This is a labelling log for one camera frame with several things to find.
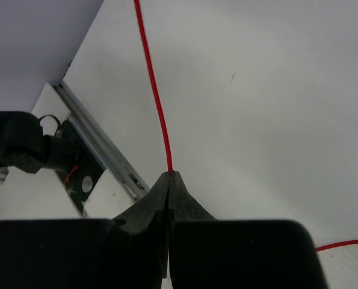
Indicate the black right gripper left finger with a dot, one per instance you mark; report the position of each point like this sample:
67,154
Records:
129,251

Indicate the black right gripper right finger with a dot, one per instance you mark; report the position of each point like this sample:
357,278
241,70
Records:
208,253

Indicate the red black headphones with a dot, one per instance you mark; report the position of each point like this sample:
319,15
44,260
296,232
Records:
159,108

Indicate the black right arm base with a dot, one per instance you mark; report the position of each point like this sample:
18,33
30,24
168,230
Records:
24,145

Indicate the aluminium rail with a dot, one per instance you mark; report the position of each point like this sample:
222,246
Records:
101,145

